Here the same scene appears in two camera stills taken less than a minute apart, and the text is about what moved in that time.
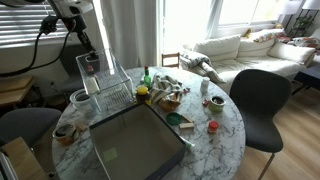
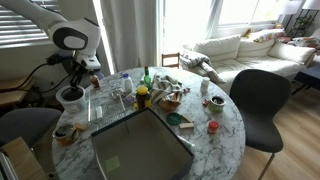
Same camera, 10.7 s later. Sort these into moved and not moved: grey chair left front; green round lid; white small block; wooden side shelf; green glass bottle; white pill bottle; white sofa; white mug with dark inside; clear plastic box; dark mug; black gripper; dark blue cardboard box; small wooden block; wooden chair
Moved: white mug with dark inside; dark blue cardboard box; black gripper; white small block; clear plastic box
Not moved: green round lid; wooden chair; small wooden block; white sofa; white pill bottle; green glass bottle; wooden side shelf; dark mug; grey chair left front
